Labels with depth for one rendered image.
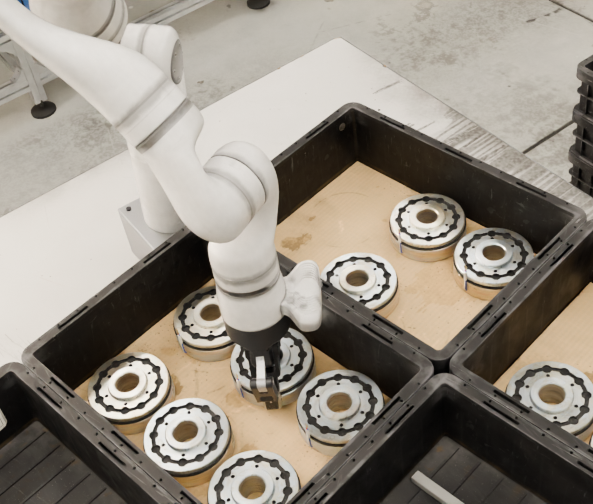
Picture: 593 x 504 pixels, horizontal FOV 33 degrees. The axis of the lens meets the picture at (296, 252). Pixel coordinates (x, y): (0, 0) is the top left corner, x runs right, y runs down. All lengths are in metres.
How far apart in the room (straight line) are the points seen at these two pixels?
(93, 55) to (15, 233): 0.83
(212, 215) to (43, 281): 0.73
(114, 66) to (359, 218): 0.58
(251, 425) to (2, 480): 0.30
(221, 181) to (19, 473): 0.48
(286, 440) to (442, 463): 0.18
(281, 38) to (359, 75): 1.42
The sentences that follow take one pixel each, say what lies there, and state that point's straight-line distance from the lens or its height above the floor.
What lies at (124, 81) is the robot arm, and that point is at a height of 1.29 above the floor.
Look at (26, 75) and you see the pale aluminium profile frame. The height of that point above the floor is 0.16.
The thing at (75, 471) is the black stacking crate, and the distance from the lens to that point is 1.22.
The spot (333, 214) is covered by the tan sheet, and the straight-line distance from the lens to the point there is 1.41.
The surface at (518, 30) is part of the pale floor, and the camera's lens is 3.24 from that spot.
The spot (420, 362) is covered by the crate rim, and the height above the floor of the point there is 0.93.
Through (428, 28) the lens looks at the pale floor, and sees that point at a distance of 3.26.
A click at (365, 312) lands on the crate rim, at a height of 0.93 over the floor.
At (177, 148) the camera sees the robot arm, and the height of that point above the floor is 1.23.
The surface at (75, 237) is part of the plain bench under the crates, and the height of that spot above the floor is 0.70.
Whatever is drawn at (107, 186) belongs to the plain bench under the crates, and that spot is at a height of 0.70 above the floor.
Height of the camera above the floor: 1.81
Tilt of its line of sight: 46 degrees down
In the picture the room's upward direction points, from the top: 10 degrees counter-clockwise
